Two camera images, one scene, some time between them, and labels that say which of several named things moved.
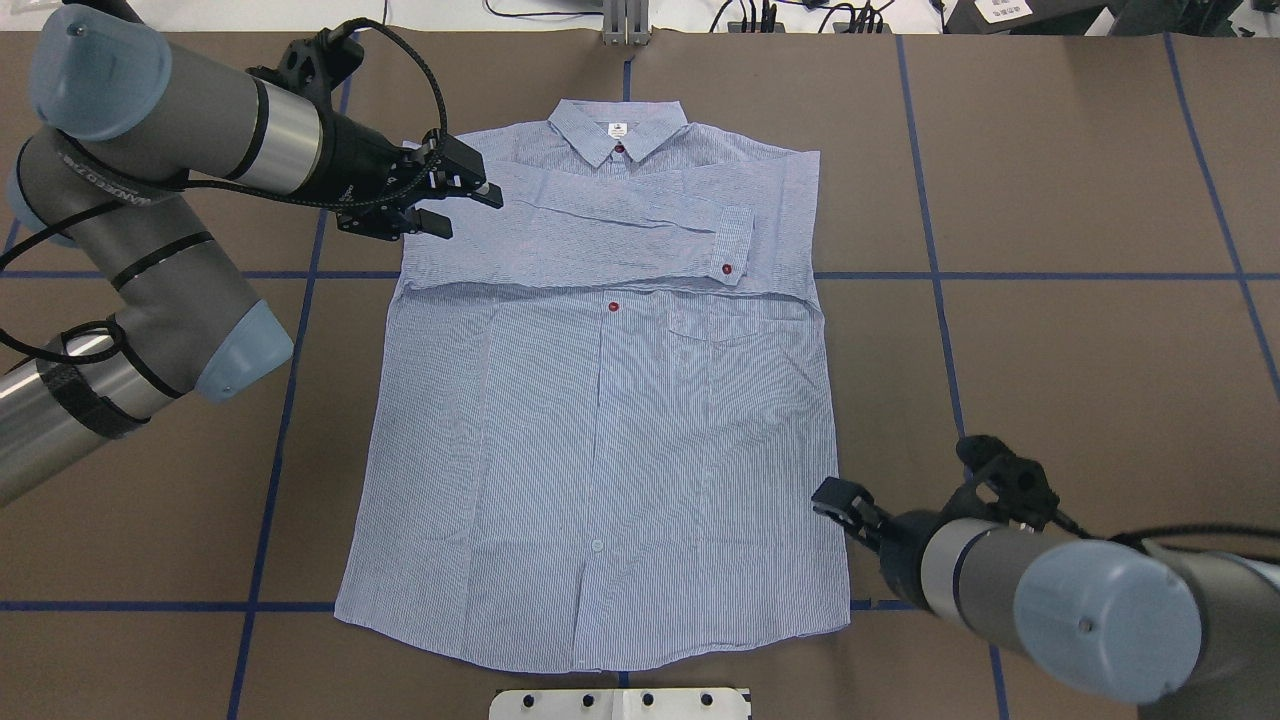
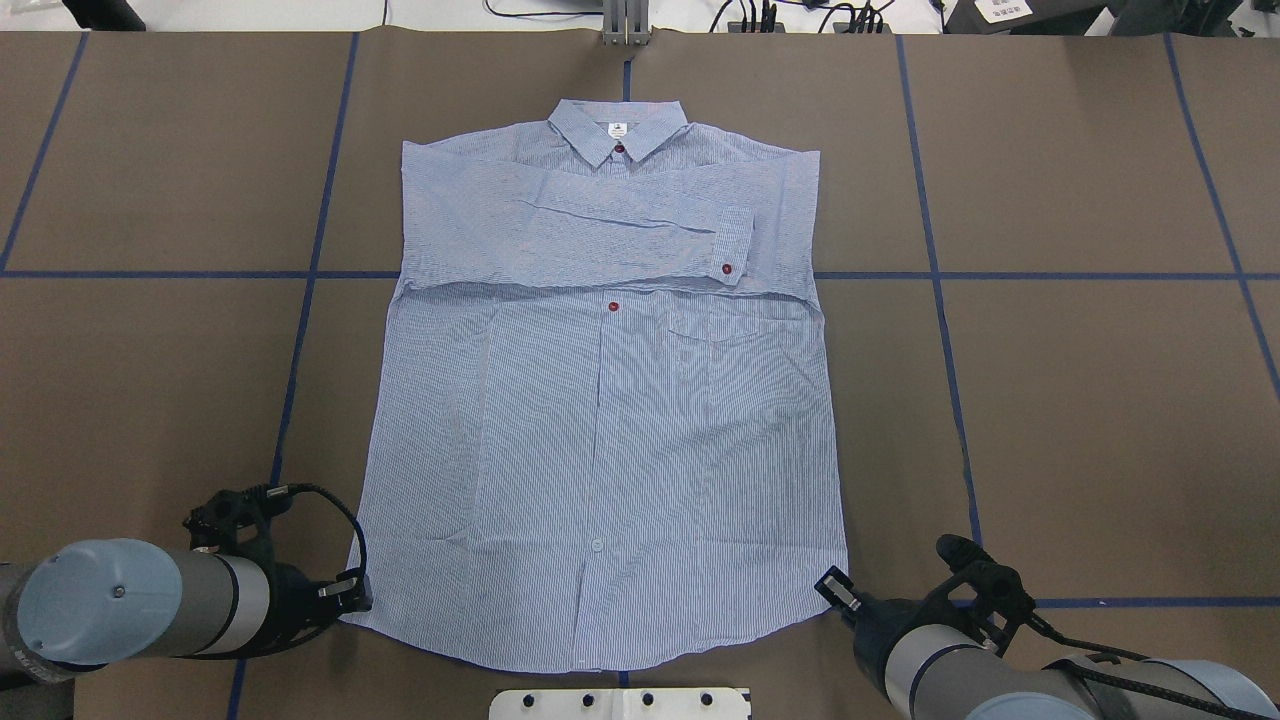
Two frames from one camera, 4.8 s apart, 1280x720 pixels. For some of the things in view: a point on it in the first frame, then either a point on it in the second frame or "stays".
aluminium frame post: x=626 y=22 stays
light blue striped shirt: x=605 y=441 stays
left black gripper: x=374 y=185 → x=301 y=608
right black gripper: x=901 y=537 → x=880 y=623
